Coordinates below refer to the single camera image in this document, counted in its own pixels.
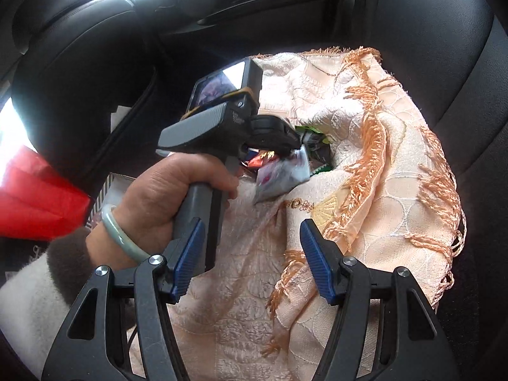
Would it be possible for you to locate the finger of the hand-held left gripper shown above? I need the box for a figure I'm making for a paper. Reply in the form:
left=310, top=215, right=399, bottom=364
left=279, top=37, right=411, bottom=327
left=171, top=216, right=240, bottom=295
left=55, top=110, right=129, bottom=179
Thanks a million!
left=249, top=114, right=303, bottom=157

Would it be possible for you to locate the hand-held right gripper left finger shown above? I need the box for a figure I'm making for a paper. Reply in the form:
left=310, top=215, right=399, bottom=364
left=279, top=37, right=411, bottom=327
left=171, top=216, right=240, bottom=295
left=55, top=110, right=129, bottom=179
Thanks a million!
left=42, top=219, right=207, bottom=381

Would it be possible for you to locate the peach fringed blanket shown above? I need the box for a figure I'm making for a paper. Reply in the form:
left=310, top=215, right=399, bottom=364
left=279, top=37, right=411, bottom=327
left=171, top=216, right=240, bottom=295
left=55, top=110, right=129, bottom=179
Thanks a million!
left=127, top=45, right=467, bottom=381

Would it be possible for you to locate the red fabric bag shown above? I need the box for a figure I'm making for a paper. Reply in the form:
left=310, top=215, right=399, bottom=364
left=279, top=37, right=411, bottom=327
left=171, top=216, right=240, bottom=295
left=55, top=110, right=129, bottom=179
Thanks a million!
left=0, top=145, right=92, bottom=243

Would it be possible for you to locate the black front seat back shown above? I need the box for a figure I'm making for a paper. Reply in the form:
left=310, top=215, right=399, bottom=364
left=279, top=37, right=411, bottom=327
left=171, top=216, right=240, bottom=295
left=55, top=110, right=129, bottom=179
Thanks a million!
left=8, top=0, right=167, bottom=183

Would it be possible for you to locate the white paper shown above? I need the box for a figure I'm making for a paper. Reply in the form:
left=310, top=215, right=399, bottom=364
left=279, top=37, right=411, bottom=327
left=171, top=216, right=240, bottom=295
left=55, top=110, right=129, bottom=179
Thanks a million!
left=111, top=105, right=131, bottom=131

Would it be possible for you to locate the black car door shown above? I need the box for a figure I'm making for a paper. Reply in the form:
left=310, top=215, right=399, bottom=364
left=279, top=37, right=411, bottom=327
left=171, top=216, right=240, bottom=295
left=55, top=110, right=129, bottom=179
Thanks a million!
left=131, top=0, right=358, bottom=72

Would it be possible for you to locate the person's left hand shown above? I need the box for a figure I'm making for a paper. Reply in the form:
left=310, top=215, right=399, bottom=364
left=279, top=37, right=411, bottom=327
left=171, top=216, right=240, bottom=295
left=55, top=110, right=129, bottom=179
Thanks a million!
left=115, top=153, right=241, bottom=258

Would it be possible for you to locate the black leather rear seat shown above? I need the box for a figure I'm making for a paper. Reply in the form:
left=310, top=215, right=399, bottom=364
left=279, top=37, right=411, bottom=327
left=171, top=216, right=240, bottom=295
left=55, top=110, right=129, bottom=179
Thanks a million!
left=333, top=0, right=508, bottom=381

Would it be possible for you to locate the person's left forearm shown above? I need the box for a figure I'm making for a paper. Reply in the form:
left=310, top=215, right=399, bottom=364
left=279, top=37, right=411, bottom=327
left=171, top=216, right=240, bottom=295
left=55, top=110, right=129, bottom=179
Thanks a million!
left=0, top=226, right=139, bottom=381

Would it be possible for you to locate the green striped black packet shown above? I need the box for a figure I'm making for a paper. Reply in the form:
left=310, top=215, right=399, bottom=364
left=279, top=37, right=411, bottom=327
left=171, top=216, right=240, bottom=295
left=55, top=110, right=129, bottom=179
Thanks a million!
left=296, top=125, right=336, bottom=163

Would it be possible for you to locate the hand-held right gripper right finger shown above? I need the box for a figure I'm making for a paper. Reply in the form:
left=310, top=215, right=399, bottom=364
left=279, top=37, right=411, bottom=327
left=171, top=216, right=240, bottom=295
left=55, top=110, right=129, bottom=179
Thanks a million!
left=299, top=219, right=461, bottom=381

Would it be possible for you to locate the white pink snack packet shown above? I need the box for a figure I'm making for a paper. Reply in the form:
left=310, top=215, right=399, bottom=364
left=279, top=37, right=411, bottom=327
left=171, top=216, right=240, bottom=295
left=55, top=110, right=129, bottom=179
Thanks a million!
left=253, top=145, right=310, bottom=205

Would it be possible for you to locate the striped cardboard box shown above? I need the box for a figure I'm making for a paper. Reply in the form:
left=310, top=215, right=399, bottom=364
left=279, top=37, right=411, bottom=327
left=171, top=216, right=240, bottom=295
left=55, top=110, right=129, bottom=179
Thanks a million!
left=89, top=171, right=137, bottom=227

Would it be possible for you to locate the dark red snack packet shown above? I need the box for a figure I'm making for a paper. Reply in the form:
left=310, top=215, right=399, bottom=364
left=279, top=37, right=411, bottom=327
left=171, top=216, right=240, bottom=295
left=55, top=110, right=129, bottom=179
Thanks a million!
left=246, top=149, right=278, bottom=167

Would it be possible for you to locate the pale green jade bracelet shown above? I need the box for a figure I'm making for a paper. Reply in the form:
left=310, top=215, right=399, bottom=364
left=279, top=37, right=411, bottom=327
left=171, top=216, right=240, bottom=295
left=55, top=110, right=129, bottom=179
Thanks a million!
left=100, top=204, right=157, bottom=266

